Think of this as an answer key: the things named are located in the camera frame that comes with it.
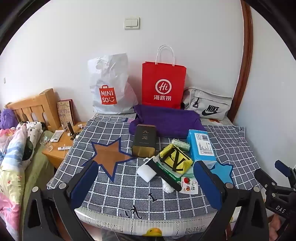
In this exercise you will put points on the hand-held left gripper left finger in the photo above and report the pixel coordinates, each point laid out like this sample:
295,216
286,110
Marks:
84,185

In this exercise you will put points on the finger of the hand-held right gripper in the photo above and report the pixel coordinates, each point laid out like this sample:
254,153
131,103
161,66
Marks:
283,168
264,180

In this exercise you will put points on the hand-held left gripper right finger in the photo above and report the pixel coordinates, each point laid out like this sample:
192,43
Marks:
208,185

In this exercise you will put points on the tomato print sachet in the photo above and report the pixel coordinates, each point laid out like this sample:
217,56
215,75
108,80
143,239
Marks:
188,184

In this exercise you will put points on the green tissue packet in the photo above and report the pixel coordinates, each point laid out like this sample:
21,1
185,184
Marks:
170,172

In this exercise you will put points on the clear green pack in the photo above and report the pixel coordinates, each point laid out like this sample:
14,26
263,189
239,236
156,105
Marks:
181,144

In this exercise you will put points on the yellow mesh pouch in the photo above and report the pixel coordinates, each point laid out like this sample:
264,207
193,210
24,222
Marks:
166,153

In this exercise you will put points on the white tissue pack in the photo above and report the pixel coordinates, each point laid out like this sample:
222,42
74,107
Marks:
145,171

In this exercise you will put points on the person's right hand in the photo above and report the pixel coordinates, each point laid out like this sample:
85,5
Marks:
276,228

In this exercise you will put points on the blue tissue pack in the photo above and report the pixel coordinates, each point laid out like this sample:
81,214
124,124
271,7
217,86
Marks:
196,148

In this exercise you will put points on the white crumpled wrap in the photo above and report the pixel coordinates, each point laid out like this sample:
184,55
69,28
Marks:
167,187

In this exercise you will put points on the wooden nightstand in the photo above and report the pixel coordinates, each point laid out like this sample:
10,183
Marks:
55,154

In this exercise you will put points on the small white tube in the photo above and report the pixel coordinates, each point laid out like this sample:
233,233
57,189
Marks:
63,147

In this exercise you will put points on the grey checked tablecloth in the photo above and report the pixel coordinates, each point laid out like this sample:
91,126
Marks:
129,190

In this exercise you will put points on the green bed sheet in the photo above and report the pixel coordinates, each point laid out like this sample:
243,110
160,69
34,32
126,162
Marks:
41,166

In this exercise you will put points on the white cosmetic tube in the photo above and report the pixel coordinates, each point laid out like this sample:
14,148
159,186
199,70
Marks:
56,136

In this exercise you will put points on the white lace tablecloth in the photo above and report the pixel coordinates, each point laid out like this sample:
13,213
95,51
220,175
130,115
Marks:
129,226

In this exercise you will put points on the floral quilt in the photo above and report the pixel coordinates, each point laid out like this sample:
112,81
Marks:
13,166

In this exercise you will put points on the dark tea tin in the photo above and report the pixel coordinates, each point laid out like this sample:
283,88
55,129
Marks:
143,141

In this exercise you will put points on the patterned book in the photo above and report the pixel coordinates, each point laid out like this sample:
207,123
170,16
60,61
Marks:
65,113

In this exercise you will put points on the purple towel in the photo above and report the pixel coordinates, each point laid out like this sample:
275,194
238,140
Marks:
171,120

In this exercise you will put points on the grey waist bag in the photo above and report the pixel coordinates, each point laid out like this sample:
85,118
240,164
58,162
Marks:
208,102

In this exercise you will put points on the wooden bed headboard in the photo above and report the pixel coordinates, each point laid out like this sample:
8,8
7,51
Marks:
39,104

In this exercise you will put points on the purple plush blanket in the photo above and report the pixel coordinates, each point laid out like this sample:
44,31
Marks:
7,118

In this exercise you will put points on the white plastic shopping bag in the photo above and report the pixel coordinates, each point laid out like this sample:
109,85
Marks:
108,76

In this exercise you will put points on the red paper shopping bag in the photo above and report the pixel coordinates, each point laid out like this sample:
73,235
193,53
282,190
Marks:
161,74

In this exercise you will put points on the white wall light switch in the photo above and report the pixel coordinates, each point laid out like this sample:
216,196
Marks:
132,23

